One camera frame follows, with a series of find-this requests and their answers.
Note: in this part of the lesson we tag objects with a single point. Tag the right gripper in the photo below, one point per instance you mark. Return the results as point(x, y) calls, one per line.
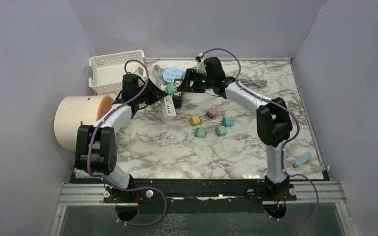
point(191, 75)

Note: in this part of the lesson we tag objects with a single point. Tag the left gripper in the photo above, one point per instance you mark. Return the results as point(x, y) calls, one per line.
point(156, 93)

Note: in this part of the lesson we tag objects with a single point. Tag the black power strip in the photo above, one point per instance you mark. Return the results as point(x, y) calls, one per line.
point(177, 100)

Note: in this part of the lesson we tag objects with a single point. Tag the blue round power socket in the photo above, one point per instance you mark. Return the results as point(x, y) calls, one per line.
point(171, 74)

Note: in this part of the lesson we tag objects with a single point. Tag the white power strip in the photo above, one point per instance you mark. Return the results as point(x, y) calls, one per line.
point(167, 107)

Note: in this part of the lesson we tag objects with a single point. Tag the yellow plug adapter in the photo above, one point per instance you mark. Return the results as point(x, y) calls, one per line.
point(195, 120)

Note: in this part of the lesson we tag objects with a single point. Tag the pink plug adapter round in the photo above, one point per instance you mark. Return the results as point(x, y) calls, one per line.
point(211, 113)

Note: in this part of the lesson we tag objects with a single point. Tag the green plug adapter white strip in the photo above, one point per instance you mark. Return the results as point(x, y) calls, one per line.
point(200, 132)

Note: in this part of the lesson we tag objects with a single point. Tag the teal plug adapter round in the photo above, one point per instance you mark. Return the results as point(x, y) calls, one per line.
point(227, 121)

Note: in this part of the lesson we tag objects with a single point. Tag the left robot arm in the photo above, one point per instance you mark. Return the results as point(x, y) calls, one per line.
point(96, 145)

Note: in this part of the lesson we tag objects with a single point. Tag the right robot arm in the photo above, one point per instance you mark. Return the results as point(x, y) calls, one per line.
point(272, 119)

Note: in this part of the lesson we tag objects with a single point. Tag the white plastic basket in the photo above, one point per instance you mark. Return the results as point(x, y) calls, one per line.
point(105, 72)

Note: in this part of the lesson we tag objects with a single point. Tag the cream cylinder container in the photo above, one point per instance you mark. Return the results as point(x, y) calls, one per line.
point(74, 111)

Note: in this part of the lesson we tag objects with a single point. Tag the light blue small device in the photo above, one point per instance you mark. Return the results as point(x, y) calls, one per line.
point(302, 160)

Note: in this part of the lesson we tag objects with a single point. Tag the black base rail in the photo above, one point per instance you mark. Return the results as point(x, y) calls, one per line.
point(157, 196)

